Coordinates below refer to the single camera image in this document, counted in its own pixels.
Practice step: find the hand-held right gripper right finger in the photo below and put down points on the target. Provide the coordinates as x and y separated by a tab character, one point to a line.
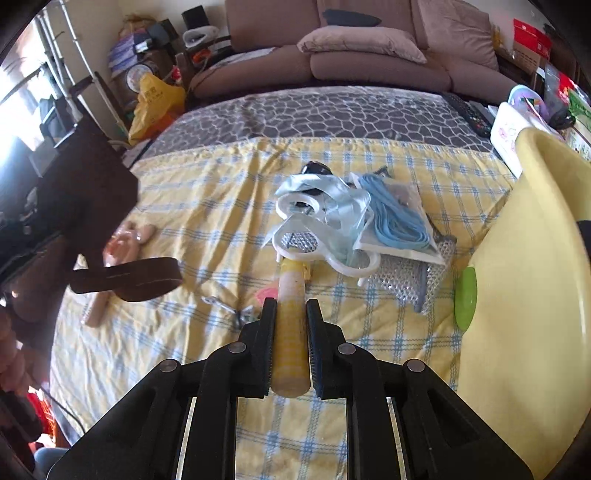
316	346

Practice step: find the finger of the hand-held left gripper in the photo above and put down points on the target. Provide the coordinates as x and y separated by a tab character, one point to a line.
21	226

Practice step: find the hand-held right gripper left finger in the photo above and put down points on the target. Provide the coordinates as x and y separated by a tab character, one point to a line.
267	344

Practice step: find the brown leather tag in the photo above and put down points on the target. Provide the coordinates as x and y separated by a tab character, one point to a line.
87	184

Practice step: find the yellow plastic basin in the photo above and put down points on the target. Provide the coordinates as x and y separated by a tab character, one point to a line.
521	286

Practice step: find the person's left hand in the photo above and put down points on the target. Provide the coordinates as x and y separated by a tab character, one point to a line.
10	350

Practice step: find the white bottle opener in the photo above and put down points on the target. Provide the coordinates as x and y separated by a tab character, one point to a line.
219	304

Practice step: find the pink handheld fan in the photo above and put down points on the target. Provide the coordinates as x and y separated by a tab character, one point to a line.
124	242

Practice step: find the silver mesh pouch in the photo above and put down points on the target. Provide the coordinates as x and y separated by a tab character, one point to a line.
406	281

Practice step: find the wooden comb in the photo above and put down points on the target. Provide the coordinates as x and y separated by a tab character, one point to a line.
98	309

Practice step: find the yellow plaid cloth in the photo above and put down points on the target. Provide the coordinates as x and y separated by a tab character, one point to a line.
207	207

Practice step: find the light blue ribbon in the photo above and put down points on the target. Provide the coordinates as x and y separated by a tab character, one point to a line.
341	198

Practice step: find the white metal rack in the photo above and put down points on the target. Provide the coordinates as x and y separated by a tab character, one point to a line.
83	60

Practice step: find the yellow plastic bag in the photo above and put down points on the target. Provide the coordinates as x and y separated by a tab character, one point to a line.
154	104

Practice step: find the round white label tin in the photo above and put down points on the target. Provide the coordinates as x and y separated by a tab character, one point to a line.
137	76

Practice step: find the stack of blue boxes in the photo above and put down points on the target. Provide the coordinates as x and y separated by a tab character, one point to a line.
129	50

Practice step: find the grey patterned cloth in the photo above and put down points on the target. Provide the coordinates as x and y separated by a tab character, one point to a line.
323	115

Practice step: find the white curved device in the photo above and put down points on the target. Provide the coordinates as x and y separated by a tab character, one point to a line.
198	36

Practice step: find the black remote control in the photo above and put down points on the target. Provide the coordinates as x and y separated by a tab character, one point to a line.
466	113

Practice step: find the brown sofa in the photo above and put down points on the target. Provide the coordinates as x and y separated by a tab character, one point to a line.
277	60

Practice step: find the white wipes box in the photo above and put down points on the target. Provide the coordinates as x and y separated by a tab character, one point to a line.
505	134

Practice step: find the purple bowl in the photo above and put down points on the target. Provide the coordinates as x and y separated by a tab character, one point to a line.
524	97

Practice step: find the dark blue pad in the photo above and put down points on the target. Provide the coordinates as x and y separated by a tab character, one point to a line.
353	17

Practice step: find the black computer mouse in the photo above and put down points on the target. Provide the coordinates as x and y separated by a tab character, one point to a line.
563	120

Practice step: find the large beige cushion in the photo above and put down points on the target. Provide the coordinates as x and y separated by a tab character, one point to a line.
457	27

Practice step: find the red cardboard box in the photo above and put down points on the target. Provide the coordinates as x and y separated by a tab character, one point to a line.
531	39

